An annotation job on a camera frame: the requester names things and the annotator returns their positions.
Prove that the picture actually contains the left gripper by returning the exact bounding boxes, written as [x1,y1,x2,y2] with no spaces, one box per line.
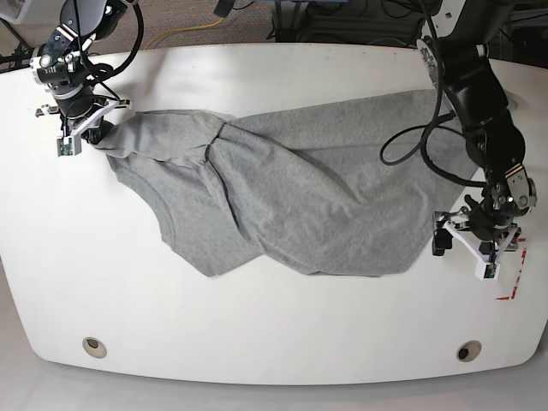
[464,194,521,241]

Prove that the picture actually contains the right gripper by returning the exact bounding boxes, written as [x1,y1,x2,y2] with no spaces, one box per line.
[53,87,110,146]

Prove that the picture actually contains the grey T-shirt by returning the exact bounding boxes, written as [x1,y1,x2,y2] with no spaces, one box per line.
[87,90,489,278]

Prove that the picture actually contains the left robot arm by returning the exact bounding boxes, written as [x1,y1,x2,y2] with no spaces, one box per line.
[418,1,536,241]

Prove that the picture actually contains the red tape corner marks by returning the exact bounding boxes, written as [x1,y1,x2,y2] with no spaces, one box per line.
[496,236,527,301]

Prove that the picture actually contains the right table grommet hole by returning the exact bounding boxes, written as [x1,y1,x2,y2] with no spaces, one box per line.
[456,340,482,362]

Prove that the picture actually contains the table grommet hole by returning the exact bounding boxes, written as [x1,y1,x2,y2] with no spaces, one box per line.
[82,337,108,359]
[456,340,482,362]

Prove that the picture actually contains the left table grommet hole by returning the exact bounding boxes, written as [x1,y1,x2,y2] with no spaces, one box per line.
[82,337,108,359]

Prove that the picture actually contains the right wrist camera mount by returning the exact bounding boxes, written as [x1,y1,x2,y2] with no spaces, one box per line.
[35,95,131,157]

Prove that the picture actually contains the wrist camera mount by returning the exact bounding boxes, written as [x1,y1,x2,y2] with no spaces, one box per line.
[444,207,521,280]
[35,95,131,157]

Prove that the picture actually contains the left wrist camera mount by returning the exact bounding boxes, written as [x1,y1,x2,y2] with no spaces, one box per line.
[444,207,521,280]

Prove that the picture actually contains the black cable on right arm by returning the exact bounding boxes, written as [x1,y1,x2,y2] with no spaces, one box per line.
[76,0,145,102]

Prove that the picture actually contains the yellow cable on floor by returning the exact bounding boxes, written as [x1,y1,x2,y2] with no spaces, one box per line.
[145,12,223,49]

